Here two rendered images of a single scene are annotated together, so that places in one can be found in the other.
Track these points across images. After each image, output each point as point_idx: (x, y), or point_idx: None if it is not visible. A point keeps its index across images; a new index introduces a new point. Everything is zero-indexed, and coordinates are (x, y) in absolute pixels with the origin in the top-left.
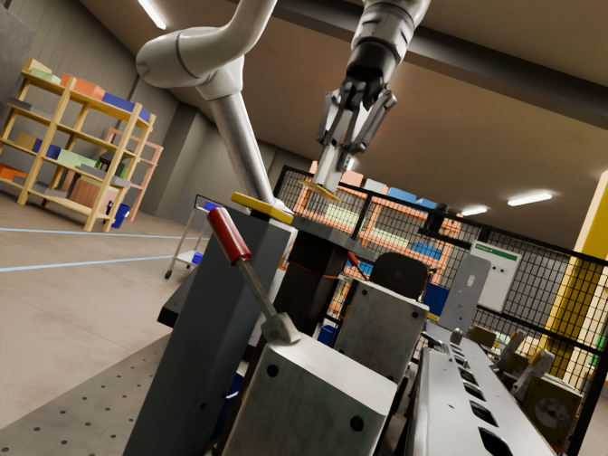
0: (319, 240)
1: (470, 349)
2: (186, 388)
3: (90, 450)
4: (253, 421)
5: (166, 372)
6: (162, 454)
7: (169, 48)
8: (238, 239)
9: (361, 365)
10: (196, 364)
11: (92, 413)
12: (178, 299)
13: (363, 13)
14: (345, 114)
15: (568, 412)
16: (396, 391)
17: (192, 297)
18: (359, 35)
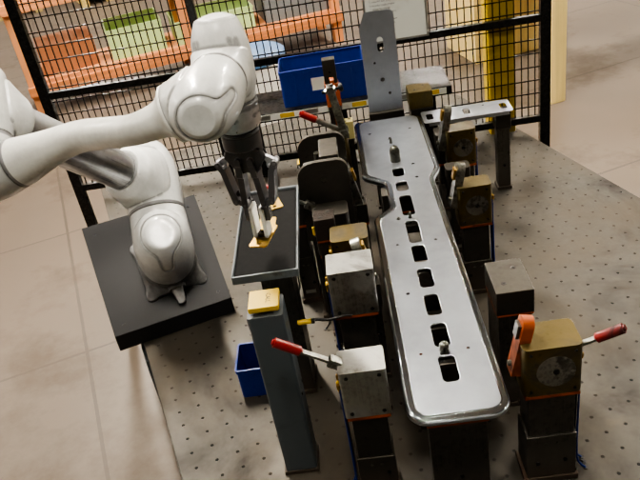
0: None
1: (411, 154)
2: (291, 394)
3: (232, 450)
4: (349, 392)
5: (275, 396)
6: (299, 420)
7: (4, 185)
8: (293, 346)
9: (367, 348)
10: (289, 384)
11: (204, 439)
12: (120, 318)
13: None
14: (245, 178)
15: (486, 198)
16: (378, 310)
17: (264, 364)
18: (225, 133)
